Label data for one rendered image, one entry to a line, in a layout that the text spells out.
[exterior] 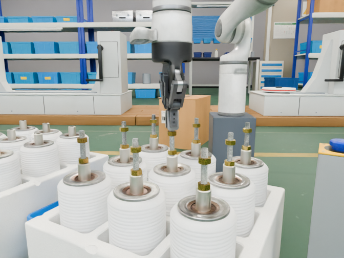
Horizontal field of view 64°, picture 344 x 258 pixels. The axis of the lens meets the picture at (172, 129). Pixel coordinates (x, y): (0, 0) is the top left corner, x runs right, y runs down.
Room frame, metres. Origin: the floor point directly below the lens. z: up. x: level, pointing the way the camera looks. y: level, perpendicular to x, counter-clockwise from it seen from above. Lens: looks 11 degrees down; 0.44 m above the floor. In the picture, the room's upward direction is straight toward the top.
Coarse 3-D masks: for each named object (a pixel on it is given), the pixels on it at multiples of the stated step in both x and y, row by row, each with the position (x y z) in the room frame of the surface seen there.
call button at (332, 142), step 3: (330, 141) 0.46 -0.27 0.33; (333, 141) 0.45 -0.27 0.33; (336, 141) 0.45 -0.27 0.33; (339, 141) 0.45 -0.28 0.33; (342, 141) 0.45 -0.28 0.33; (330, 144) 0.46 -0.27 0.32; (333, 144) 0.45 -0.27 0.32; (336, 144) 0.44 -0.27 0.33; (339, 144) 0.44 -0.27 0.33; (342, 144) 0.44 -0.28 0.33; (333, 147) 0.45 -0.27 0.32; (336, 147) 0.45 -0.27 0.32; (339, 147) 0.44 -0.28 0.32; (342, 147) 0.44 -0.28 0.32; (339, 150) 0.44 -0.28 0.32; (342, 150) 0.44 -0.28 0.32
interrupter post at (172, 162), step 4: (168, 156) 0.52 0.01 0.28; (176, 156) 0.52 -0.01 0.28; (168, 160) 0.52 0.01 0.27; (172, 160) 0.52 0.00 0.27; (176, 160) 0.52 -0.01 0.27; (168, 164) 0.52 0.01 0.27; (172, 164) 0.52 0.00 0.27; (176, 164) 0.52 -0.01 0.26; (168, 168) 0.52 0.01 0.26; (172, 168) 0.52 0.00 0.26; (176, 168) 0.52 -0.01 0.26
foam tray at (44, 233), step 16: (272, 192) 0.58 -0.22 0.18; (256, 208) 0.50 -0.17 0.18; (272, 208) 0.50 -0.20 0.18; (32, 224) 0.45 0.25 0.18; (48, 224) 0.45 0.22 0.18; (256, 224) 0.45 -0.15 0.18; (272, 224) 0.46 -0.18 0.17; (32, 240) 0.44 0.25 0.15; (48, 240) 0.42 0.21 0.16; (64, 240) 0.40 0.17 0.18; (80, 240) 0.40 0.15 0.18; (96, 240) 0.40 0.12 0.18; (240, 240) 0.40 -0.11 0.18; (256, 240) 0.40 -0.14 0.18; (272, 240) 0.47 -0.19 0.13; (32, 256) 0.45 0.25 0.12; (48, 256) 0.42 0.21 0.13; (64, 256) 0.40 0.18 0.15; (80, 256) 0.38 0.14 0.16; (96, 256) 0.37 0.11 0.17; (112, 256) 0.36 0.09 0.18; (128, 256) 0.36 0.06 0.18; (144, 256) 0.36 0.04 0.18; (160, 256) 0.36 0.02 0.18; (240, 256) 0.36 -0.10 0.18; (256, 256) 0.36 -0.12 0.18; (272, 256) 0.49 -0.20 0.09
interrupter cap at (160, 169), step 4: (160, 164) 0.55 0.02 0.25; (164, 164) 0.56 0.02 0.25; (180, 164) 0.55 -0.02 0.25; (184, 164) 0.55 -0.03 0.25; (156, 168) 0.53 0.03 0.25; (160, 168) 0.53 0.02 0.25; (164, 168) 0.54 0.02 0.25; (180, 168) 0.54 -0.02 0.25; (184, 168) 0.53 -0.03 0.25; (188, 168) 0.53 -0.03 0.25; (156, 172) 0.51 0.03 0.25; (160, 172) 0.51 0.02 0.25; (164, 172) 0.51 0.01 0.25; (168, 172) 0.51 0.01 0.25; (172, 172) 0.52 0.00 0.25; (176, 172) 0.51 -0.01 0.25; (180, 172) 0.51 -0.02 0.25; (184, 172) 0.51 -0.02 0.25; (188, 172) 0.51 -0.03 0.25; (168, 176) 0.49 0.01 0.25; (172, 176) 0.49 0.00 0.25; (176, 176) 0.49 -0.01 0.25
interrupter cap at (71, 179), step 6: (72, 174) 0.50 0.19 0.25; (96, 174) 0.50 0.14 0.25; (102, 174) 0.50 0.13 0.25; (66, 180) 0.47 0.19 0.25; (72, 180) 0.47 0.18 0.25; (78, 180) 0.47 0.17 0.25; (90, 180) 0.47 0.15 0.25; (96, 180) 0.47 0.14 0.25; (102, 180) 0.47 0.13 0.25; (78, 186) 0.45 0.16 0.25
